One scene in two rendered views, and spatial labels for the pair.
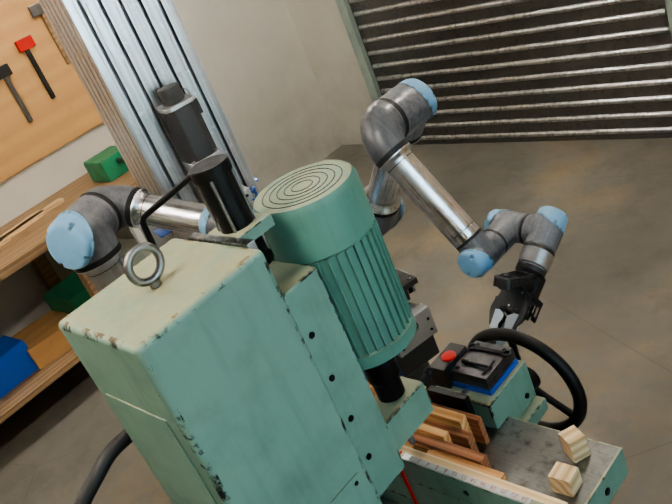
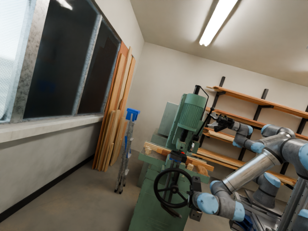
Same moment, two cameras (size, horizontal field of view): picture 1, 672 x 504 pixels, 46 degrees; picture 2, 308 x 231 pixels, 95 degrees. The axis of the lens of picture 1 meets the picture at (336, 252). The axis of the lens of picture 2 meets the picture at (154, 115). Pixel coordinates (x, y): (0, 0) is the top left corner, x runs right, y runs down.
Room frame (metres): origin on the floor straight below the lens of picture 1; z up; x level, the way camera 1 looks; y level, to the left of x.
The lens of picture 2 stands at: (1.77, -1.15, 1.34)
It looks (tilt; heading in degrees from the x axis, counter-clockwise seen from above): 5 degrees down; 132
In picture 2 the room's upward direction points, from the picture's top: 17 degrees clockwise
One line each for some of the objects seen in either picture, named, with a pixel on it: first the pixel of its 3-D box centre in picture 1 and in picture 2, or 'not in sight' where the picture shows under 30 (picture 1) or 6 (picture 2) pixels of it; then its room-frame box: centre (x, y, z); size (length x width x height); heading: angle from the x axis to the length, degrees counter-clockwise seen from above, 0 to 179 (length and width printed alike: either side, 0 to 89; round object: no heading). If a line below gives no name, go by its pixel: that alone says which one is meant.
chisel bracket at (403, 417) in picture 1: (392, 419); (180, 145); (1.14, 0.03, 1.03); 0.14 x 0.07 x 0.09; 127
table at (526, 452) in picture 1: (467, 438); (172, 165); (1.19, -0.09, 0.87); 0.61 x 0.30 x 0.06; 37
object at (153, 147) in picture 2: (421, 463); (174, 154); (1.12, 0.01, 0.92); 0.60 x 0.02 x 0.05; 37
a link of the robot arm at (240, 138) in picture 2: not in sight; (240, 141); (1.55, 0.18, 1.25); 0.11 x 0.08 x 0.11; 152
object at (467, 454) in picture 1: (432, 449); (174, 156); (1.14, -0.02, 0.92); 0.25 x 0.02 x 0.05; 37
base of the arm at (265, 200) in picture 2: not in sight; (265, 195); (1.81, 0.42, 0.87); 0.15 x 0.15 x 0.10
